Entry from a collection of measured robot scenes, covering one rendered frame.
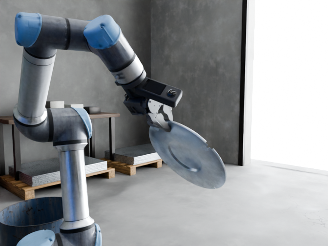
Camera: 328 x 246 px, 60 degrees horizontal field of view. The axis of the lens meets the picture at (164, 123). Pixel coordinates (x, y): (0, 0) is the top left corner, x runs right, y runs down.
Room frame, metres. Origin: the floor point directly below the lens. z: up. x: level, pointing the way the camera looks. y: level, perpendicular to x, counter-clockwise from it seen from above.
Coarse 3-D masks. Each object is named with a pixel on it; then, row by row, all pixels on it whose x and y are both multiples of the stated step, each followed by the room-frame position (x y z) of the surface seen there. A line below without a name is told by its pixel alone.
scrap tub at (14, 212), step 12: (24, 204) 1.71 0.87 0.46; (36, 204) 1.75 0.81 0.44; (48, 204) 1.77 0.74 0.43; (60, 204) 1.77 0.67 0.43; (0, 216) 1.53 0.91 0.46; (12, 216) 1.63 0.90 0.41; (24, 216) 1.70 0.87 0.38; (36, 216) 1.74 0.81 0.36; (48, 216) 1.77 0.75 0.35; (60, 216) 1.77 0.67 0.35; (0, 228) 1.42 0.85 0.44; (12, 228) 1.37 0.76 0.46; (24, 228) 1.36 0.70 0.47; (36, 228) 1.38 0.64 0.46; (48, 228) 1.40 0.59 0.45; (0, 240) 1.43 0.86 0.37; (12, 240) 1.37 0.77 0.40
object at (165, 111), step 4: (164, 104) 0.79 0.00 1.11; (160, 108) 0.79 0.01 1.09; (164, 108) 0.79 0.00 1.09; (168, 108) 0.81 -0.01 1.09; (160, 112) 0.83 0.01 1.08; (164, 112) 0.79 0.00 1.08; (168, 112) 0.81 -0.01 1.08; (164, 116) 0.81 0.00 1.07; (168, 116) 0.81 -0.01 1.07; (172, 120) 0.82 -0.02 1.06
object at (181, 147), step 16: (176, 128) 0.80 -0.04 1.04; (160, 144) 0.93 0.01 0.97; (176, 144) 0.87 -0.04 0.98; (192, 144) 0.80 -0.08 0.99; (176, 160) 0.93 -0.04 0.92; (192, 160) 0.87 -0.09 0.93; (208, 160) 0.80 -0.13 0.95; (192, 176) 0.92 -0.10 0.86; (208, 176) 0.85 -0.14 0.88; (224, 176) 0.80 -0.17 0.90
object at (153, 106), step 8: (144, 72) 0.72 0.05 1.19; (136, 80) 0.70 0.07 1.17; (128, 88) 0.71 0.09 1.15; (128, 96) 0.79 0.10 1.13; (136, 96) 0.76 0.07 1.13; (128, 104) 0.77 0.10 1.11; (136, 104) 0.75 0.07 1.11; (144, 104) 0.73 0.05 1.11; (152, 104) 0.75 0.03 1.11; (160, 104) 0.77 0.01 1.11; (136, 112) 0.78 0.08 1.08; (144, 112) 0.77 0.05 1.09; (152, 112) 0.75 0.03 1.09
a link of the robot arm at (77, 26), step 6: (72, 24) 0.69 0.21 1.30; (78, 24) 0.69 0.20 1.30; (84, 24) 0.70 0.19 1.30; (72, 30) 0.68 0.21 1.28; (78, 30) 0.69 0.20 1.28; (72, 36) 0.68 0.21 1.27; (78, 36) 0.69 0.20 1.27; (84, 36) 0.70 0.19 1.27; (72, 42) 0.69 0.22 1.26; (78, 42) 0.70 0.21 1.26; (84, 42) 0.70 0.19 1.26; (72, 48) 0.71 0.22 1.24; (78, 48) 0.71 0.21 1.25; (84, 48) 0.72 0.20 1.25
